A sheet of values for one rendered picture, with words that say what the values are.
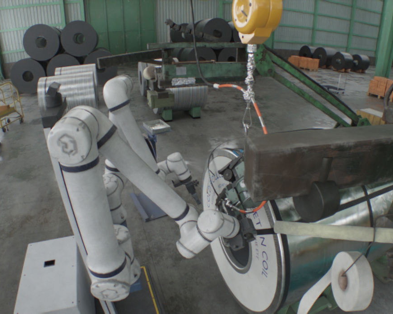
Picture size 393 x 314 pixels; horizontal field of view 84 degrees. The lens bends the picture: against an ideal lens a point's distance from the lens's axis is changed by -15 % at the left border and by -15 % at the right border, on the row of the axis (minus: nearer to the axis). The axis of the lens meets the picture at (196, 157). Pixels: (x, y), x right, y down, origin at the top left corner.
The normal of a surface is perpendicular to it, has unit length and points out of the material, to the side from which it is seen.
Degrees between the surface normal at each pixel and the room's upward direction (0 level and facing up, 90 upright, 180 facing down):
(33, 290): 0
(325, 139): 3
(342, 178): 90
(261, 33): 113
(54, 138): 86
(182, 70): 90
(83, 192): 90
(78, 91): 64
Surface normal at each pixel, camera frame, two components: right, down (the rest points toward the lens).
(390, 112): -0.94, 0.15
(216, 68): 0.34, 0.42
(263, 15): 0.32, 0.69
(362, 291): -0.07, -0.10
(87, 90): 0.30, -0.02
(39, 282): 0.00, -0.90
